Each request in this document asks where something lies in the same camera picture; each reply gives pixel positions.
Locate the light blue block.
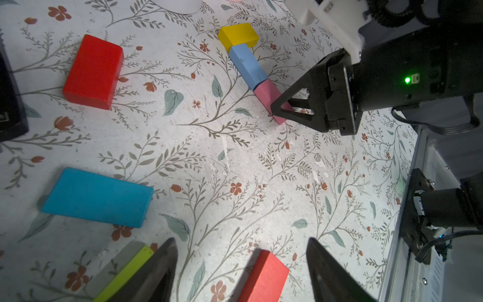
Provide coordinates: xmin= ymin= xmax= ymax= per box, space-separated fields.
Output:
xmin=228 ymin=44 xmax=268 ymax=91

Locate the red block near stapler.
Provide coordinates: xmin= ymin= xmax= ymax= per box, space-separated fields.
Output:
xmin=62 ymin=35 xmax=124 ymax=110

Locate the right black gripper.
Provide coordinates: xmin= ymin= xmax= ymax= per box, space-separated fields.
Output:
xmin=270 ymin=23 xmax=482 ymax=135

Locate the pink block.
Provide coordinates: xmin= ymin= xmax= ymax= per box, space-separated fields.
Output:
xmin=254 ymin=79 xmax=286 ymax=125

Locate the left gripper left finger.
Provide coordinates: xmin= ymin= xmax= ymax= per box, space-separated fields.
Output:
xmin=109 ymin=237 xmax=178 ymax=302

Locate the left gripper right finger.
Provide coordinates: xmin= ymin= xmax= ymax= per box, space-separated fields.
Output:
xmin=306 ymin=237 xmax=375 ymax=302

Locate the teal block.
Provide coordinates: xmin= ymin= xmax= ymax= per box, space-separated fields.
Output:
xmin=42 ymin=167 xmax=154 ymax=228

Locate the yellow block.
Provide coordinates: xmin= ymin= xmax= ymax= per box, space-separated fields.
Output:
xmin=218 ymin=23 xmax=259 ymax=52

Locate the lime green block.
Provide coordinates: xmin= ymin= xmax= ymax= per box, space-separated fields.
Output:
xmin=87 ymin=242 xmax=155 ymax=301

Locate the red block lower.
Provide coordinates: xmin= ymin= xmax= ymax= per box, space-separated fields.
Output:
xmin=238 ymin=250 xmax=289 ymax=302

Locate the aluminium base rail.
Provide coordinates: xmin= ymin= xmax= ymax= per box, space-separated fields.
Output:
xmin=378 ymin=128 xmax=482 ymax=301

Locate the black stapler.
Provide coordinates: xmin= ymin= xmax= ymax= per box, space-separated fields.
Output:
xmin=0 ymin=40 xmax=29 ymax=142

